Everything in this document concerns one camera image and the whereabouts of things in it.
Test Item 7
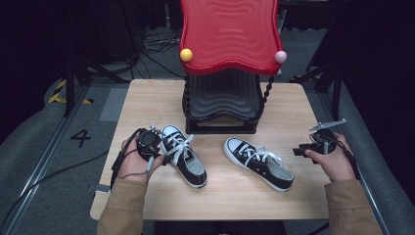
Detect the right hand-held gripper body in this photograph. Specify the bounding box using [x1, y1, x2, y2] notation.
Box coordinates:
[304, 118, 347, 156]

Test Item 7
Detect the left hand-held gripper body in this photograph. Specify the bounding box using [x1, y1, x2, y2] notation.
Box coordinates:
[136, 124, 164, 163]

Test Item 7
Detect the black white canvas sneaker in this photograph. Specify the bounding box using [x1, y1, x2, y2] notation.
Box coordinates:
[159, 124, 208, 189]
[222, 136, 296, 193]

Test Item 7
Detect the red and black shoe rack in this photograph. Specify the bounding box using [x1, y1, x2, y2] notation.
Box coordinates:
[178, 0, 288, 135]

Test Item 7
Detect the person's right hand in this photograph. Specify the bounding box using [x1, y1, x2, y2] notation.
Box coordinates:
[303, 131, 357, 183]

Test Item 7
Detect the person's left hand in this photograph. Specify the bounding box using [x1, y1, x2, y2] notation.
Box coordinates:
[116, 136, 164, 184]

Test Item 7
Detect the black metal stand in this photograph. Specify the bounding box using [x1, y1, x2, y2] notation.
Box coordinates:
[63, 0, 131, 118]
[290, 62, 344, 120]

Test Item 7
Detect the grey tape strip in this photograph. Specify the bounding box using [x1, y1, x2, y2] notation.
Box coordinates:
[87, 183, 112, 194]

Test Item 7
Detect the pink ball knob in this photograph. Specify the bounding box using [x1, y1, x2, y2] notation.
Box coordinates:
[273, 50, 288, 65]

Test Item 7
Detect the yellow ball knob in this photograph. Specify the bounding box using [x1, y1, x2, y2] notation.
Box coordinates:
[179, 48, 194, 63]

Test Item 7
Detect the grey cable with plug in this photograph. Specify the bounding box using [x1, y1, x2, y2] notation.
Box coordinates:
[120, 156, 155, 181]

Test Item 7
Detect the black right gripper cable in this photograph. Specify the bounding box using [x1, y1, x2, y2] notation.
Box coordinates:
[309, 131, 361, 181]

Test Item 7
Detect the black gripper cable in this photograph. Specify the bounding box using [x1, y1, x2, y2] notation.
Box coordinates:
[309, 131, 361, 181]
[110, 127, 146, 191]

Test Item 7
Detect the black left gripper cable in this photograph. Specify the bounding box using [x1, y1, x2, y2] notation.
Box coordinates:
[110, 127, 146, 191]

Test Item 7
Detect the black cable under table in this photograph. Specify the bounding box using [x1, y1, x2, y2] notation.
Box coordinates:
[307, 221, 331, 235]

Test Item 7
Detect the long black floor cable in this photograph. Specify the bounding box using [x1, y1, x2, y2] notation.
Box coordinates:
[0, 150, 110, 229]

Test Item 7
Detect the metal floor rail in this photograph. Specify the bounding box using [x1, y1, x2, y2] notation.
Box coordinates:
[317, 87, 392, 235]
[0, 84, 91, 235]

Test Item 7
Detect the tangle of floor cables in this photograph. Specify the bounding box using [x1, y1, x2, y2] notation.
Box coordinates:
[130, 27, 185, 81]

